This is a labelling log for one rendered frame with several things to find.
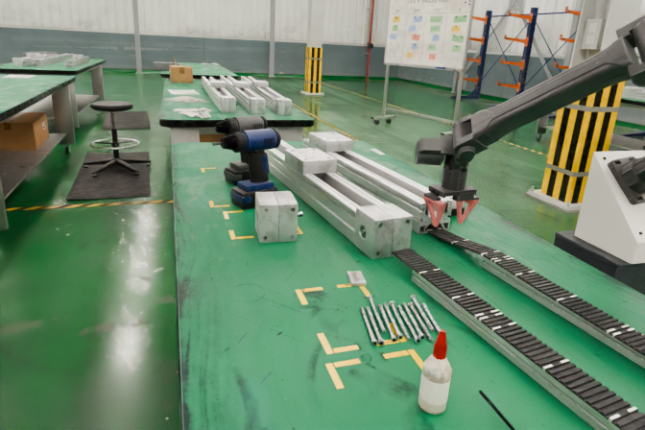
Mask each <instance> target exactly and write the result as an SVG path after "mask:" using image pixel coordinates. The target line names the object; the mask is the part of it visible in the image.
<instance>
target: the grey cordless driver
mask: <svg viewBox="0 0 645 430"><path fill-rule="evenodd" d="M267 128H268V123H267V120H266V118H265V117H264V116H259V115H257V116H242V117H233V118H226V119H225V120H224V121H222V122H219V123H216V124H215V127H212V128H208V129H209V130H215V131H216V132H219V133H224V134H225V135H226V136H229V135H231V133H232V132H233V131H247V130H260V129H267ZM246 153H247V152H245V153H244V152H241V153H240V156H241V160H238V161H231V162H230V163H229V167H226V168H225V170H224V175H225V180H226V181H227V182H229V183H231V184H232V185H234V186H237V182H238V181H241V180H247V179H250V171H249V164H247V163H246V159H245V154H246Z"/></svg>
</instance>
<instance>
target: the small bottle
mask: <svg viewBox="0 0 645 430"><path fill-rule="evenodd" d="M446 352H447V341H446V334H445V330H444V329H441V331H440V333H439V336H438V338H437V340H436V342H435V343H434V350H433V354H431V355H430V356H429V357H428V358H427V359H426V360H425V361H424V363H423V368H422V374H421V380H420V387H419V396H418V405H419V407H420V408H421V409H422V410H423V411H424V412H426V413H428V414H431V415H438V414H441V413H443V412H444V411H445V408H446V402H447V398H448V392H449V386H450V380H451V373H452V368H451V366H450V364H449V362H448V360H447V358H446Z"/></svg>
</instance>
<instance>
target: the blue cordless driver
mask: <svg viewBox="0 0 645 430"><path fill-rule="evenodd" d="M280 142H281V137H280V133H279V131H278V130H277V129H260V130H247V131H233V132H232V133H231V135H229V136H226V137H223V138H221V141H220V142H218V143H212V145H213V146H216V145H221V147H222V148H223V149H227V150H232V151H234V152H235V153H241V152H244V153H245V152H247V153H246V154H245V159H246V163H247V164H249V171H250V179H247V180H241V181H238V182H237V187H233V188H231V190H230V196H231V201H232V203H233V204H235V205H236V206H238V207H240V208H241V209H243V210H245V209H251V208H255V192H277V191H278V189H277V188H276V187H274V183H273V182H272V181H270V180H269V176H268V173H269V172H270V169H269V161H268V154H267V153H265V151H264V150H271V149H275V148H278V146H279V145H280Z"/></svg>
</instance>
